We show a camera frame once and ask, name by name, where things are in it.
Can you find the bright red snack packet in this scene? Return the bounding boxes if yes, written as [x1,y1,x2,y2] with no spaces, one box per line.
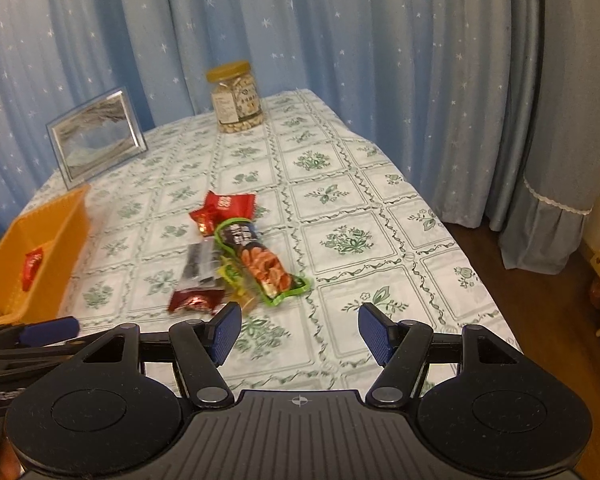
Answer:
[22,247,45,293]

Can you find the green peanut snack packet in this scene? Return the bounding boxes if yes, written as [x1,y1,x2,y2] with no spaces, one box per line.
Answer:
[215,217,313,308]

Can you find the clear nut jar, gold lid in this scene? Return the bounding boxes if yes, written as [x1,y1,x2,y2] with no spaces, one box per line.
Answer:
[206,60,265,134]

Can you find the blue star-print curtain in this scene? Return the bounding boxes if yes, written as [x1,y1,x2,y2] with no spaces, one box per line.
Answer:
[0,0,531,223]

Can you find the orange plastic basket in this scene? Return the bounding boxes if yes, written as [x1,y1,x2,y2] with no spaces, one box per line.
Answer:
[0,183,92,328]

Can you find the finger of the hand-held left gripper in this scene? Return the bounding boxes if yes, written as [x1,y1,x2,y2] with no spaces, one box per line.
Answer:
[0,331,116,372]
[0,316,80,348]

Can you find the green floral tablecloth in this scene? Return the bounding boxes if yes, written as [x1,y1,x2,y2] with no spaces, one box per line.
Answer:
[17,88,524,393]

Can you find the yellow-green snack packet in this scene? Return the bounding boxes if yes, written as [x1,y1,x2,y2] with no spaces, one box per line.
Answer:
[217,256,259,312]

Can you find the grey curtain with lace trim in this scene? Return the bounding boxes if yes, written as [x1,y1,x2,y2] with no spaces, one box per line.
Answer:
[484,0,600,275]

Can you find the glass picture frame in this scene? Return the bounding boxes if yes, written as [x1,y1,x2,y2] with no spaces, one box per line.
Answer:
[46,86,149,183]

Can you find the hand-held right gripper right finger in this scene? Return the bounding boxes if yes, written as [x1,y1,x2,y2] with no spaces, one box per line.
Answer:
[357,302,532,409]

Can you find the black and silver snack packet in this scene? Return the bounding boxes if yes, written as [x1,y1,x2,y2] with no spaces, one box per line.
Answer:
[182,239,220,287]

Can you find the large red snack packet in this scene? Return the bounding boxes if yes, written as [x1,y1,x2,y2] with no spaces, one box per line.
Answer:
[202,190,259,223]

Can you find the small red snack packet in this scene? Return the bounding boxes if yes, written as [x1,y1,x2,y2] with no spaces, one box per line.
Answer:
[188,208,223,237]

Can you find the shiny dark red snack packet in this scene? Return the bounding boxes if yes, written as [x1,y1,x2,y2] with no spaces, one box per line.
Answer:
[167,284,227,317]

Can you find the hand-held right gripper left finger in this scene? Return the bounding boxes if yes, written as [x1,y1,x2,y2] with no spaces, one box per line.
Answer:
[69,302,244,409]

